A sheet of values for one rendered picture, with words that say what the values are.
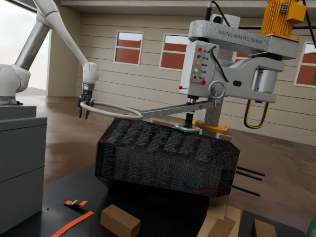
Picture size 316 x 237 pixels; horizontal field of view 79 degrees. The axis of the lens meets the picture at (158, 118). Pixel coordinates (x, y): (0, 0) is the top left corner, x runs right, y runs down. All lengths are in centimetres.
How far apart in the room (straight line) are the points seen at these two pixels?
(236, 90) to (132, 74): 738
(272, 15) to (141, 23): 745
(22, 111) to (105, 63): 822
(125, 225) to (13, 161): 88
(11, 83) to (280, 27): 209
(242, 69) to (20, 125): 171
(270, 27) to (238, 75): 50
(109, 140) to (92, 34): 885
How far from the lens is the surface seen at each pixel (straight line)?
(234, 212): 190
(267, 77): 196
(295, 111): 806
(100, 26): 1020
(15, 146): 159
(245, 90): 181
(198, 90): 158
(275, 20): 206
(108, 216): 170
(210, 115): 242
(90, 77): 158
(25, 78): 182
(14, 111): 157
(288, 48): 204
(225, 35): 171
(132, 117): 138
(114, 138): 177
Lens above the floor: 115
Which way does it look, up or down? 9 degrees down
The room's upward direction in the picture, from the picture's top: 9 degrees clockwise
